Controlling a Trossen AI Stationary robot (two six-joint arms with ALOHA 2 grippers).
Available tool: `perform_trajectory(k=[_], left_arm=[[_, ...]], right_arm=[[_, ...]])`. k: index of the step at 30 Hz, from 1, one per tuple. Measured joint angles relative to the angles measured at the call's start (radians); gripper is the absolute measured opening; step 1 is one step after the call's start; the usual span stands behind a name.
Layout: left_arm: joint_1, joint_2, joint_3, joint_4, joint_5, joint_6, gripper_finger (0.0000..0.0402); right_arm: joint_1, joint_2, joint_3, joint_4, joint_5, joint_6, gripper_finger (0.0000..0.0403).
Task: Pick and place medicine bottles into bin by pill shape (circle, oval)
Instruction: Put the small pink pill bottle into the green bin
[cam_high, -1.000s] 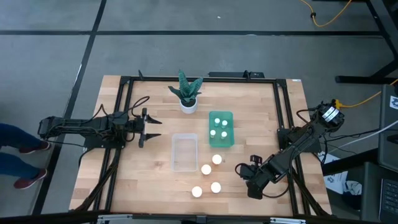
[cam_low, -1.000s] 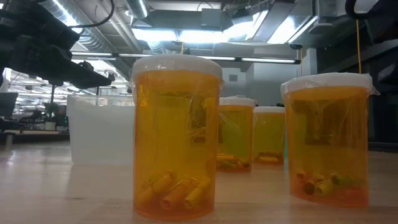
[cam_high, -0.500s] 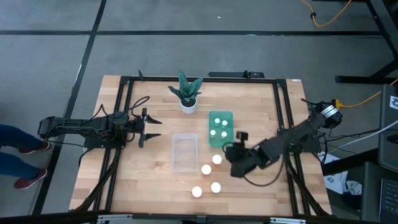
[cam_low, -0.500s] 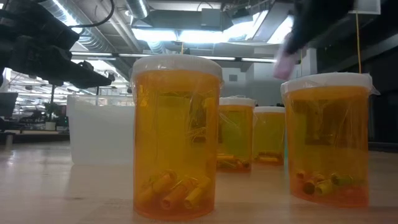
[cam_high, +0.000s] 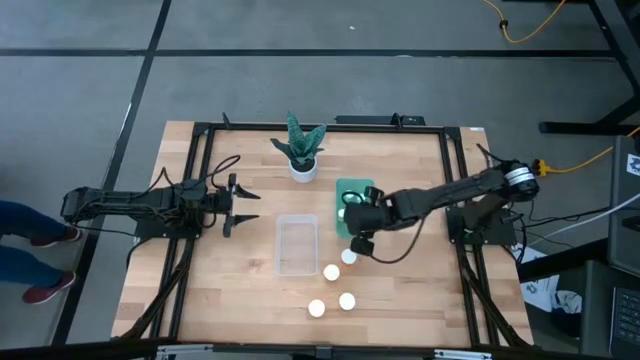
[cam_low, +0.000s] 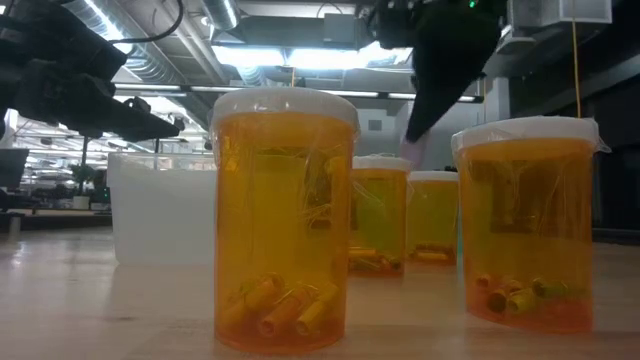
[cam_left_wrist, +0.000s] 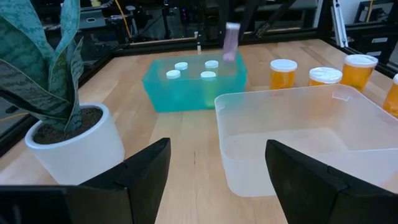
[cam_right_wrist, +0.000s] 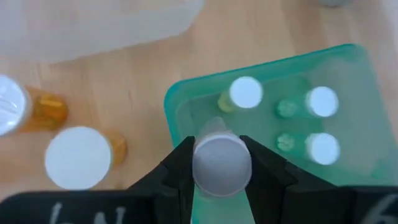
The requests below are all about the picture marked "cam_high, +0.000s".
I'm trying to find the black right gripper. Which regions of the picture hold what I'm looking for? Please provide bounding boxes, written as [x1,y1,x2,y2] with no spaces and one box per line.
[343,185,399,257]

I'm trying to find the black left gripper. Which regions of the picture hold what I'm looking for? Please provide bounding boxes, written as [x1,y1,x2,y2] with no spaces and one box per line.
[199,172,262,239]

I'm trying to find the teal translucent plastic bin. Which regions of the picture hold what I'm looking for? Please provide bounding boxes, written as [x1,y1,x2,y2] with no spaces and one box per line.
[335,178,376,240]

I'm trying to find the clear frosted plastic bin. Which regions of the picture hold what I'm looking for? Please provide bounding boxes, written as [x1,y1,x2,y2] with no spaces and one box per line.
[275,213,320,277]

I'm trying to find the white round plant pot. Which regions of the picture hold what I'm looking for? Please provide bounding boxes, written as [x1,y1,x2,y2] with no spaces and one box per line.
[288,157,319,184]

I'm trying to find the green snake plant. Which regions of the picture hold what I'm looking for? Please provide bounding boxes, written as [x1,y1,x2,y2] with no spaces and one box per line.
[270,111,328,169]

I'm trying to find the black rectangular bar device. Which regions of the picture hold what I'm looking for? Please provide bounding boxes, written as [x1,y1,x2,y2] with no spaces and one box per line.
[335,113,427,127]

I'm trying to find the white printed papers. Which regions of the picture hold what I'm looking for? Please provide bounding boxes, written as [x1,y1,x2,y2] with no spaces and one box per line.
[518,243,562,312]

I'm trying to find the person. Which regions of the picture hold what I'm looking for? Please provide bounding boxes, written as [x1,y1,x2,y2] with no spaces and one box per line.
[0,199,82,306]

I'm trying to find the grey cabinet with sticker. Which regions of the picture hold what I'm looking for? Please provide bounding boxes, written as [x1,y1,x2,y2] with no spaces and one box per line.
[607,134,640,277]

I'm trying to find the black keyboard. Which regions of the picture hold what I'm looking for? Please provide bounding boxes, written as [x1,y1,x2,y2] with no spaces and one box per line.
[609,286,640,359]

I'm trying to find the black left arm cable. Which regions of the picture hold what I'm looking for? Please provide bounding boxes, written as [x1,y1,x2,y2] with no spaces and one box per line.
[208,154,243,182]

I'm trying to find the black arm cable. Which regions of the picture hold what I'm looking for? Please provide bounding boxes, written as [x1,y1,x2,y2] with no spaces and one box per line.
[208,154,243,182]
[370,217,427,265]

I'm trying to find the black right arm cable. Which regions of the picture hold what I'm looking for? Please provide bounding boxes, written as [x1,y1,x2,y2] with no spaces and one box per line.
[370,217,427,265]

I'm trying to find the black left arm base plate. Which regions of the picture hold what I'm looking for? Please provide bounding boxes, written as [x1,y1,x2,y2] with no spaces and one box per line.
[133,218,202,240]

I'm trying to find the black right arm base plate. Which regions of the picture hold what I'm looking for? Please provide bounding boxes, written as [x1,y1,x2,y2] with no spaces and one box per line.
[445,204,519,247]

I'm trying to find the black aluminium table frame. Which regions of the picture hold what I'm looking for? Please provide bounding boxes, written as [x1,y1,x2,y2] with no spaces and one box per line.
[112,118,534,351]

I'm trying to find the silver aluminium bracket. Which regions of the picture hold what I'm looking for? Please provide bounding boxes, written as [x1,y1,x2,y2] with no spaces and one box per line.
[155,343,214,360]
[433,348,494,360]

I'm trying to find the yellow extension cable orange plug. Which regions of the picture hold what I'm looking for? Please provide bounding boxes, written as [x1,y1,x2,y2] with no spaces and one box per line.
[532,126,640,177]

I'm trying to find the white grey cable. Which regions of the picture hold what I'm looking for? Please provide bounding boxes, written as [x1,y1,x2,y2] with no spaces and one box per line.
[542,192,640,242]

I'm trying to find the black desk leg frame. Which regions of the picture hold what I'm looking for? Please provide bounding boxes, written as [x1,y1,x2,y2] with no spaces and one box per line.
[538,0,640,136]

